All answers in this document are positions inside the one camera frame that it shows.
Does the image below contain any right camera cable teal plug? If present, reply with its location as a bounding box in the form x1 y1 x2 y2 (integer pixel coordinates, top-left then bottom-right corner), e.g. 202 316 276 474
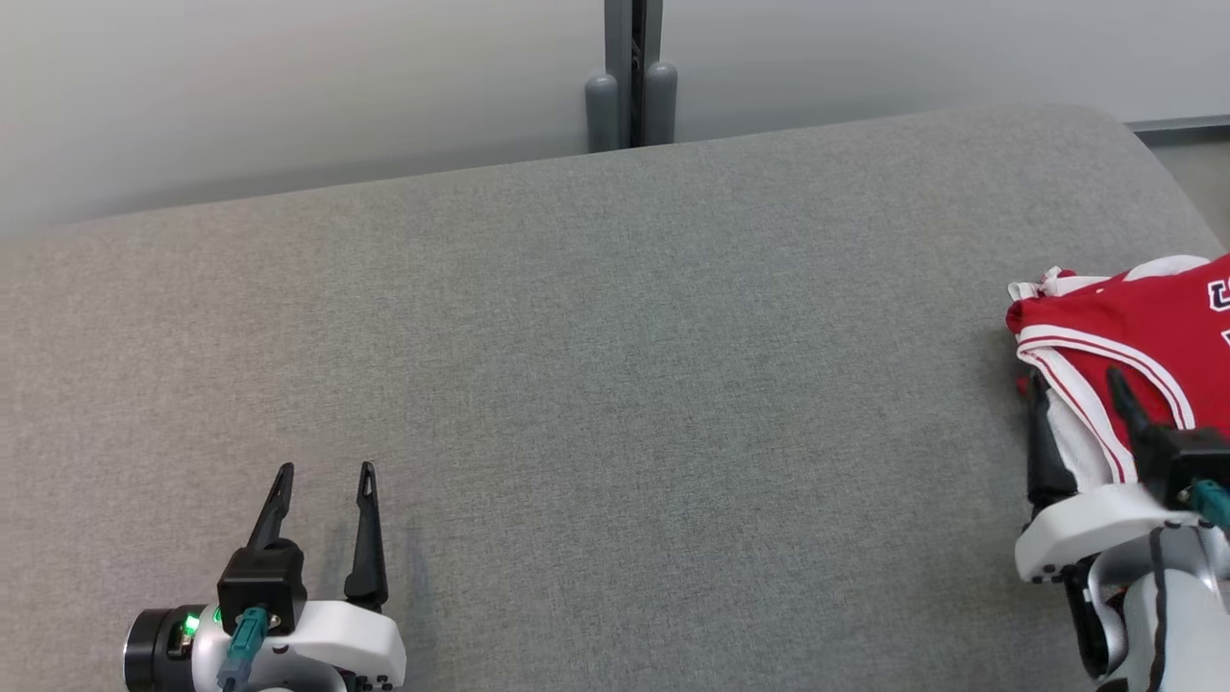
1188 478 1230 529

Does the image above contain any grey fabric panel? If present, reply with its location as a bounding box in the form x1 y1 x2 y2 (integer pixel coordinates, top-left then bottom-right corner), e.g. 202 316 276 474
0 103 1230 692

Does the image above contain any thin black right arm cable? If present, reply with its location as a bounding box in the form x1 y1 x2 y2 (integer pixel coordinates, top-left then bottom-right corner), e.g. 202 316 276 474
1146 551 1171 692

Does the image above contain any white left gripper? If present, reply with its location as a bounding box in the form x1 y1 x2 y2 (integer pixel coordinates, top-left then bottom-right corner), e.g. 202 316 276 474
122 460 407 692

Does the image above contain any grey post bracket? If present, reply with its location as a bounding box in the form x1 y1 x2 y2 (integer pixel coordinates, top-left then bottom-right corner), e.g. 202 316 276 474
583 0 679 156

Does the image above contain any red and white number jersey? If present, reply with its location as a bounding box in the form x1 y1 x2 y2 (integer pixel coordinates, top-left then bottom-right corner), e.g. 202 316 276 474
1004 252 1230 487

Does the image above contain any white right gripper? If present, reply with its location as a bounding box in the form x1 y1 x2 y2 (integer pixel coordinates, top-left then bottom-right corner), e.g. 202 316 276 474
1014 366 1212 585

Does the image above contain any dark skirting board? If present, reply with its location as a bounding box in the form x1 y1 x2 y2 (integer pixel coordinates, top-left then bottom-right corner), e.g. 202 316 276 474
1123 114 1230 135

